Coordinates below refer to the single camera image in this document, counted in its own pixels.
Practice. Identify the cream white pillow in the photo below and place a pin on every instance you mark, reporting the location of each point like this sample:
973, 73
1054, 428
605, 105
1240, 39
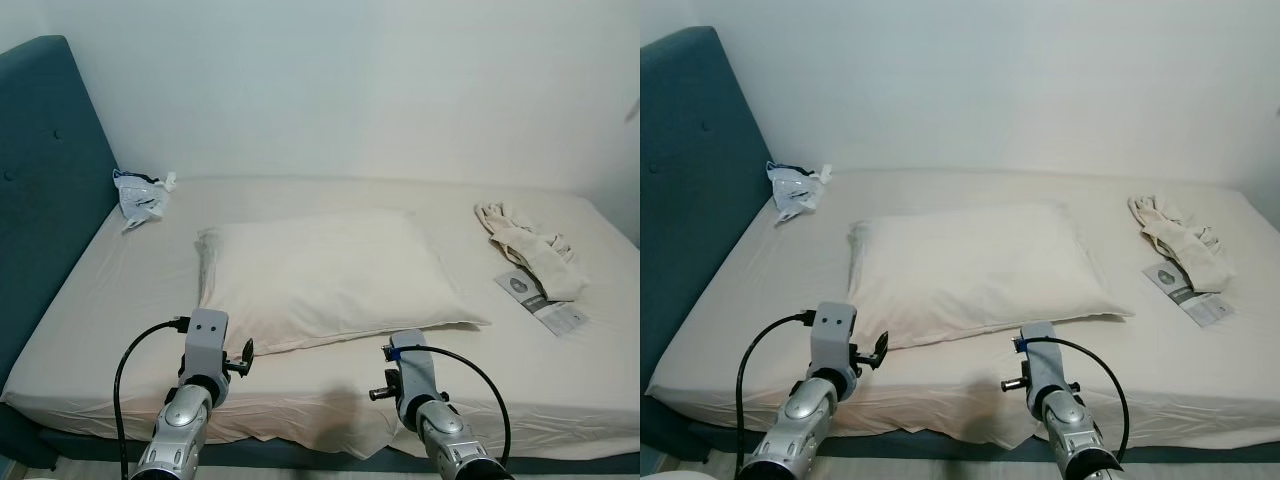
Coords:
320, 270
970, 265

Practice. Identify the bed with beige sheet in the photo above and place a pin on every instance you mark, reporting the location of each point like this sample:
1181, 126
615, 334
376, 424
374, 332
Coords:
740, 300
100, 300

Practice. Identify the white grey paper leaflet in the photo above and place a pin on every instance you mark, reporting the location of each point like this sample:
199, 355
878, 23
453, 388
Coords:
1205, 310
555, 318

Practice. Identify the crumpled clear plastic bag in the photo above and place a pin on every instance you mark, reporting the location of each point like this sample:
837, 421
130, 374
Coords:
795, 188
140, 195

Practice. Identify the beige cloth garment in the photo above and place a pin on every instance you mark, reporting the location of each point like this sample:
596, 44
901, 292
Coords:
1185, 245
530, 255

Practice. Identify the teal upholstered headboard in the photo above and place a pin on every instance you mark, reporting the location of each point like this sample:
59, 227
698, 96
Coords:
40, 180
690, 170

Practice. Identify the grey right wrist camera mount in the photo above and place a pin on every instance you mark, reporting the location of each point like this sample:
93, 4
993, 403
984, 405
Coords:
415, 370
1045, 365

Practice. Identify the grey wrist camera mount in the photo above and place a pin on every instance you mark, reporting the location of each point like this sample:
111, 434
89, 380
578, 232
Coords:
415, 370
1045, 365
205, 340
832, 335

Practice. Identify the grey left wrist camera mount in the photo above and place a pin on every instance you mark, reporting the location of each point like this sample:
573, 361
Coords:
832, 335
205, 340

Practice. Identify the teal bed frame base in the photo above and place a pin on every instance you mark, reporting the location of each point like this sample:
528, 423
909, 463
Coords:
950, 452
300, 455

